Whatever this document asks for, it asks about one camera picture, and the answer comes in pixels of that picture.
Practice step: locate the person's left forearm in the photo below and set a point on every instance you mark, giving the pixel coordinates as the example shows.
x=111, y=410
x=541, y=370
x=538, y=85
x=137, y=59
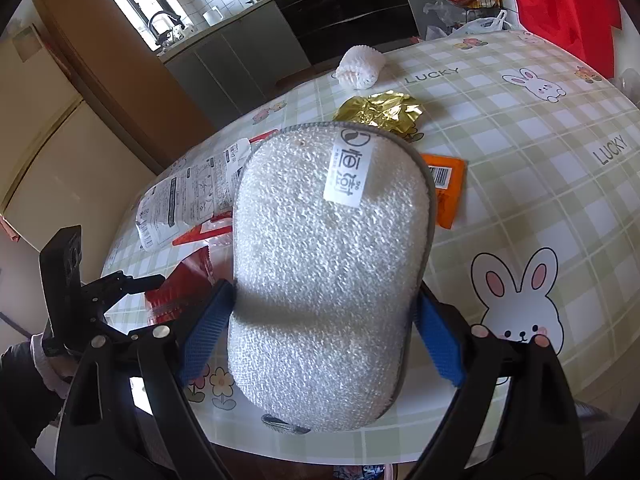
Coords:
x=20, y=385

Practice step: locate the checked rabbit tablecloth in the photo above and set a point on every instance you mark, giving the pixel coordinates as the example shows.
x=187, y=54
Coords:
x=525, y=185

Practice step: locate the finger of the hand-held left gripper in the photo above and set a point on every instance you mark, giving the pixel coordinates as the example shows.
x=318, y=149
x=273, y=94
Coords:
x=107, y=317
x=125, y=282

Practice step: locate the orange snack packet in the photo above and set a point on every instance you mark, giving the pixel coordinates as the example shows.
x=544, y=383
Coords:
x=442, y=185

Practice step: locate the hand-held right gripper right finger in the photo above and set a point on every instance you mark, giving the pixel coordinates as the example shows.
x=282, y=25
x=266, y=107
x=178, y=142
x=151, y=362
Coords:
x=440, y=345

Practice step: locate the red apron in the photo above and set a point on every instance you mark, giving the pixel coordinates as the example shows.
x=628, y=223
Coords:
x=565, y=5

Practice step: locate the curved kitchen faucet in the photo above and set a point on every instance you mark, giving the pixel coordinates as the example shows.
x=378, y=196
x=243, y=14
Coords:
x=162, y=22

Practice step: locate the clear plastic bag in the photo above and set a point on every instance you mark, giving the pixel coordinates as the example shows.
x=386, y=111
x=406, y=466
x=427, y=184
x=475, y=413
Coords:
x=630, y=82

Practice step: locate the red snack packet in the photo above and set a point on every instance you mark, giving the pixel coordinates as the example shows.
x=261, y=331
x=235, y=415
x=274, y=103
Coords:
x=185, y=285

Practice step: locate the white electric kettle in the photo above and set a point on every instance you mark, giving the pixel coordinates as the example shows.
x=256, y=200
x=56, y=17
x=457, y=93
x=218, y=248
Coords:
x=212, y=15

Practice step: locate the white green-print plastic bag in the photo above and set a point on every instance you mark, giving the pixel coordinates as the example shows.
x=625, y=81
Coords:
x=480, y=25

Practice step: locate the red and clear wrapper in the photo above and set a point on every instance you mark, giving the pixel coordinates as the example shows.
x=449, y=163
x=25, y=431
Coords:
x=200, y=232

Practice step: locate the white foam fruit net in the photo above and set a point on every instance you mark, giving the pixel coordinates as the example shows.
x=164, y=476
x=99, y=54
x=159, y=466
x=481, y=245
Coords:
x=360, y=67

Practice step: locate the wooden door frame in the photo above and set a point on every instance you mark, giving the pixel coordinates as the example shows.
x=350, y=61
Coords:
x=125, y=75

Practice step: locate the black built-in stove oven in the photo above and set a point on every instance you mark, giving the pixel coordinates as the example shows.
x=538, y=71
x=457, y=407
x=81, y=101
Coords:
x=345, y=10

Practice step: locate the gold foil wrapper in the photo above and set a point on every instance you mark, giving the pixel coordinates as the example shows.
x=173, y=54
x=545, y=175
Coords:
x=380, y=110

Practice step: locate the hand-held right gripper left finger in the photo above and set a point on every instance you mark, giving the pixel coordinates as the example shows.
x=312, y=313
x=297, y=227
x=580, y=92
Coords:
x=205, y=335

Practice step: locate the white printed packet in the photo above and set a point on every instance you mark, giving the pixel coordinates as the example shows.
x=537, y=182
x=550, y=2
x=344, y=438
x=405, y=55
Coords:
x=190, y=195

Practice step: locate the beige two-door fridge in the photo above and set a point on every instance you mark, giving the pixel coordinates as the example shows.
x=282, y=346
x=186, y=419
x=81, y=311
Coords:
x=65, y=160

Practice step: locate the grey lower kitchen cabinets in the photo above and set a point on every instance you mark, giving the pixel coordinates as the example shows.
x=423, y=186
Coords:
x=235, y=55

